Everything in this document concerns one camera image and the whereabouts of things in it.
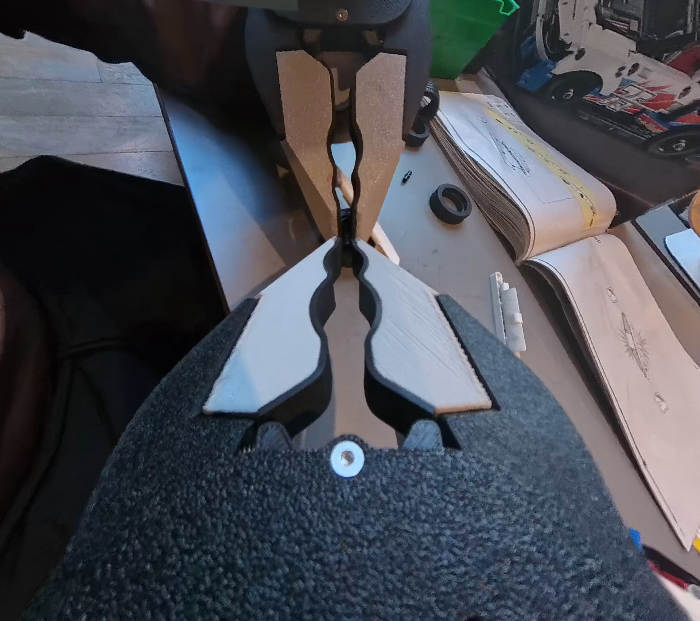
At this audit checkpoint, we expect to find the grey desk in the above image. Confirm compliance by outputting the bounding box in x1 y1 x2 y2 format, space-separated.
155 71 690 556

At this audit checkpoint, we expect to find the toy race car box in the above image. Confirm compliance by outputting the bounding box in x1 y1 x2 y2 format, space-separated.
484 0 700 221

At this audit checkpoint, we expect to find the thick open instruction booklet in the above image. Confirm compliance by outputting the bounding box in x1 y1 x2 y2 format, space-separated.
429 90 700 552

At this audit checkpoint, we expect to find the white curved toy beam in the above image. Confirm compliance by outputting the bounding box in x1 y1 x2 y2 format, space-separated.
336 178 401 265

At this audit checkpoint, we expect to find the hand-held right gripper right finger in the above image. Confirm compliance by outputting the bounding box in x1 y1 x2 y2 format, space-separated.
350 238 493 438

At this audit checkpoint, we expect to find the green plastic bin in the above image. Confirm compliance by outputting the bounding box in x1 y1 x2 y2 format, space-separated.
402 0 520 80

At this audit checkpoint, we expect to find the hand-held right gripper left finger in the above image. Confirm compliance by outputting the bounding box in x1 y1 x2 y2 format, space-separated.
202 237 341 437

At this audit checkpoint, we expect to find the white hinged brick assembly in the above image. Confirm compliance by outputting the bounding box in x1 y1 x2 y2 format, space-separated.
489 271 527 355

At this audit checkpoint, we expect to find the white flat device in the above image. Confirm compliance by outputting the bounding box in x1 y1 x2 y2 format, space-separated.
664 228 700 280

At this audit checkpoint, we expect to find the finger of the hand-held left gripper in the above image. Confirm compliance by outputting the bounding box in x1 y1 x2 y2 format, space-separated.
276 49 346 239
349 48 409 239

